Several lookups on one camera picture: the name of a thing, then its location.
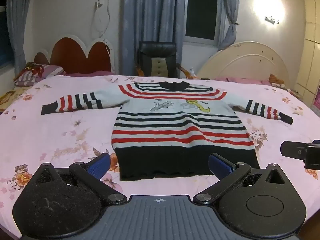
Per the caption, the black leather armchair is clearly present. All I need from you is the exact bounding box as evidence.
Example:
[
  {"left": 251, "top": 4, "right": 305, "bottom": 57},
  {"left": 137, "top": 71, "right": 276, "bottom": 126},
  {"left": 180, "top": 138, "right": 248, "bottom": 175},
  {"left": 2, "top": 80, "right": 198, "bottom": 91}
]
[{"left": 136, "top": 41, "right": 192, "bottom": 79}]

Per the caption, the dark window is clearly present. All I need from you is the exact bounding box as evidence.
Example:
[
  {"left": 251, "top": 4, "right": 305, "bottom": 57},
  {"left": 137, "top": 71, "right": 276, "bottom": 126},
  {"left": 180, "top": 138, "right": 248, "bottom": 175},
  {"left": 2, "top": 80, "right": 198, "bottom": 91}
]
[{"left": 184, "top": 0, "right": 223, "bottom": 46}]

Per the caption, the grey centre curtain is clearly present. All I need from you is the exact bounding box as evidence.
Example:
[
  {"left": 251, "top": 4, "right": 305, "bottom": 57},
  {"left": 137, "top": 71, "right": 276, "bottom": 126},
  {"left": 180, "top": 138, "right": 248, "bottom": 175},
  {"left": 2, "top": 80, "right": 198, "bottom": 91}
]
[{"left": 119, "top": 0, "right": 185, "bottom": 76}]

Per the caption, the striped knit child sweater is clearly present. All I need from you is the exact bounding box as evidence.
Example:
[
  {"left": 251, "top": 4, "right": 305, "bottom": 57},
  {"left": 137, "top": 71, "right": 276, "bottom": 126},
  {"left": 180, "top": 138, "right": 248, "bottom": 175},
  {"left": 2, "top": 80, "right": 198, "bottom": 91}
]
[{"left": 41, "top": 81, "right": 293, "bottom": 181}]

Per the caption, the pink folded blanket right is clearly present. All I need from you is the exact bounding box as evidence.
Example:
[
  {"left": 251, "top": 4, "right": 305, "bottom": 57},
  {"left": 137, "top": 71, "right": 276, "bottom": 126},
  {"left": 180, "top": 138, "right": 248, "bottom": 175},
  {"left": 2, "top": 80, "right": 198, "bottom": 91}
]
[{"left": 214, "top": 77, "right": 271, "bottom": 86}]

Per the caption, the cream round headboard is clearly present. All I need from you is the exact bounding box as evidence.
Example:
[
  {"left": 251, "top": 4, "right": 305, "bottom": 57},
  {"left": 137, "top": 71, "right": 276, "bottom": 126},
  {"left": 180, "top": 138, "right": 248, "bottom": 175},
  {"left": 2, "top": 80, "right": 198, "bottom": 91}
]
[{"left": 197, "top": 41, "right": 290, "bottom": 86}]

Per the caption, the wall lamp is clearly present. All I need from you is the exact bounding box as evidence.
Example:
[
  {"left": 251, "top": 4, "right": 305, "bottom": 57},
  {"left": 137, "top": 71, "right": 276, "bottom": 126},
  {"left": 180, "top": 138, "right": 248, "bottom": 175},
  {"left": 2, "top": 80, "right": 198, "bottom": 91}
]
[{"left": 265, "top": 16, "right": 280, "bottom": 25}]

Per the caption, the magenta bed sheet left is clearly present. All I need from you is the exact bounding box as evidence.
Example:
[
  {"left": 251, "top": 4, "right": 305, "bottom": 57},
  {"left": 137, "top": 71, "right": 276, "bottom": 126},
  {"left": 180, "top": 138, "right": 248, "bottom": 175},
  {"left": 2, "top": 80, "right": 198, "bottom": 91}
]
[{"left": 64, "top": 70, "right": 114, "bottom": 77}]

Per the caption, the grey left curtain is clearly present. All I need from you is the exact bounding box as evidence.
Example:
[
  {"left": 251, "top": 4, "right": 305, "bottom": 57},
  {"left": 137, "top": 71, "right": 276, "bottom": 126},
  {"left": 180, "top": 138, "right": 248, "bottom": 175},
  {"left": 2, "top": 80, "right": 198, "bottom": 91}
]
[{"left": 6, "top": 0, "right": 30, "bottom": 75}]

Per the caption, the striped pink pillow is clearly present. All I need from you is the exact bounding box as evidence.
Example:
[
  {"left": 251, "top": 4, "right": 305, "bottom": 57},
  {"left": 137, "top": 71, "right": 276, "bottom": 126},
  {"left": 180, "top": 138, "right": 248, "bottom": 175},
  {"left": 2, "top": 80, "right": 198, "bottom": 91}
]
[{"left": 14, "top": 62, "right": 65, "bottom": 87}]

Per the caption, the red heart-shaped headboard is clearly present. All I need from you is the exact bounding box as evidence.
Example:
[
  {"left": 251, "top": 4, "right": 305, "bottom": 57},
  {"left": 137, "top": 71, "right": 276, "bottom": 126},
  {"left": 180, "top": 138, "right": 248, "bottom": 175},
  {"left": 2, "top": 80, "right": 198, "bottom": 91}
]
[{"left": 34, "top": 35, "right": 116, "bottom": 74}]

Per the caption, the grey tied right curtain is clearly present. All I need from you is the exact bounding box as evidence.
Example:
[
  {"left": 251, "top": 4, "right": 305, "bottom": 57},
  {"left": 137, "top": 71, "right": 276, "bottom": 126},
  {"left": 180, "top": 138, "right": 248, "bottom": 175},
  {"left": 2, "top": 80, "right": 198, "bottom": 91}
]
[{"left": 219, "top": 0, "right": 240, "bottom": 50}]

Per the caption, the floral brown pillow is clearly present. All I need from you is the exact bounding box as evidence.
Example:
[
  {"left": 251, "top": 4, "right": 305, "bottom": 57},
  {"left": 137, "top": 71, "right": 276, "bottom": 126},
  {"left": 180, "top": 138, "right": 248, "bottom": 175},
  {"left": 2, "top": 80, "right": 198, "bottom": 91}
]
[{"left": 268, "top": 74, "right": 286, "bottom": 88}]

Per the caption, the white hanging wall cable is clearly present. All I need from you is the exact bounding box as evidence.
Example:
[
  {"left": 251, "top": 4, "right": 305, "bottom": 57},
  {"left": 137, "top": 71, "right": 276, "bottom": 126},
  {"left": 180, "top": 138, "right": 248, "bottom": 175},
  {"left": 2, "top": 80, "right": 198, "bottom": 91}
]
[{"left": 91, "top": 0, "right": 113, "bottom": 55}]

